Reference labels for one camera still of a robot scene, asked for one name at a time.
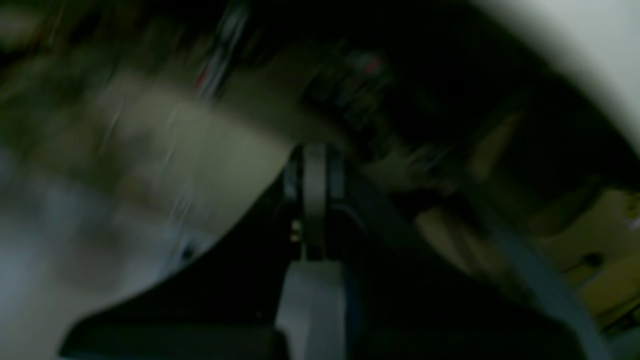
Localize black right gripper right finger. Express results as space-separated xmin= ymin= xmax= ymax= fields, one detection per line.
xmin=326 ymin=147 xmax=586 ymax=360

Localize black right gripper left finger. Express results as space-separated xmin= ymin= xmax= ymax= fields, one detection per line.
xmin=59 ymin=147 xmax=303 ymax=360

